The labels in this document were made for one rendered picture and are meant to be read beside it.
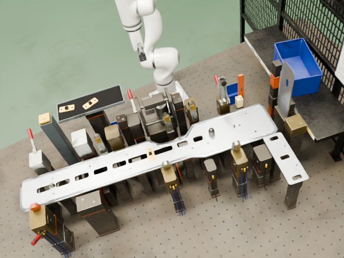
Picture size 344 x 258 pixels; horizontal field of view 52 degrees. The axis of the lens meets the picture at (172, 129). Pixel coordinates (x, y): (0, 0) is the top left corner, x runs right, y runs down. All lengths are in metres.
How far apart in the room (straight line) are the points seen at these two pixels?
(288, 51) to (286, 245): 1.07
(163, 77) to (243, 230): 0.98
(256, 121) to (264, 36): 0.66
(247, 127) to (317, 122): 0.34
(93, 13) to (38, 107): 1.60
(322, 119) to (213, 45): 2.23
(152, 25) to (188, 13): 2.49
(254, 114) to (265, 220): 0.56
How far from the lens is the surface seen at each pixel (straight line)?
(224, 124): 1.90
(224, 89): 1.88
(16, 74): 4.45
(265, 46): 2.29
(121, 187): 1.95
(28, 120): 3.85
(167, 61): 2.04
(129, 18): 1.53
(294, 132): 1.85
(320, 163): 2.16
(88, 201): 1.78
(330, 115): 1.95
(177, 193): 1.83
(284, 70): 1.78
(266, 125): 1.90
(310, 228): 1.98
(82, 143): 1.88
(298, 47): 2.19
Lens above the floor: 2.50
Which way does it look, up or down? 52 degrees down
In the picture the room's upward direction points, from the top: 15 degrees counter-clockwise
